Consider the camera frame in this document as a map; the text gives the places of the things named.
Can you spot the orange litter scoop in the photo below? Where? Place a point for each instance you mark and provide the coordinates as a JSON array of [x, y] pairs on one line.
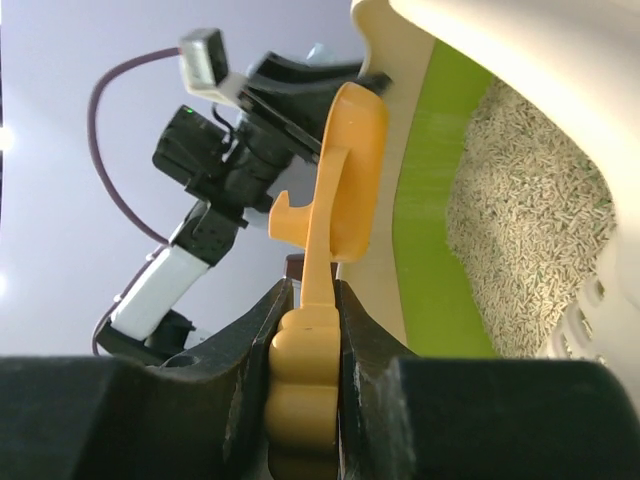
[[301, 411]]

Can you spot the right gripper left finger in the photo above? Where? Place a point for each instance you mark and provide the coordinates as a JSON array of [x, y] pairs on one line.
[[197, 416]]

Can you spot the brown leather holder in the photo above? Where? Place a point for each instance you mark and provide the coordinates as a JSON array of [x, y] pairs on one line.
[[294, 265]]

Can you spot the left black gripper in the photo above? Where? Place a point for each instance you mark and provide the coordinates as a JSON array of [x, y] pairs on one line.
[[282, 110]]

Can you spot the beige green litter box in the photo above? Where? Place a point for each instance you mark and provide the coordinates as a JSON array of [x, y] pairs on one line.
[[508, 216]]

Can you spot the trash bin with blue bag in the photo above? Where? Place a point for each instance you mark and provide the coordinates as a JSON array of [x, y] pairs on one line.
[[320, 55]]

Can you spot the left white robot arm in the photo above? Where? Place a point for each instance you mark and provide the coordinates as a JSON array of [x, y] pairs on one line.
[[192, 150]]

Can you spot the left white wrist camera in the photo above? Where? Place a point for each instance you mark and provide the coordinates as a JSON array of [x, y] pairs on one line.
[[205, 68]]

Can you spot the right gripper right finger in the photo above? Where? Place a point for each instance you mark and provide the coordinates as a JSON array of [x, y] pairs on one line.
[[403, 416]]

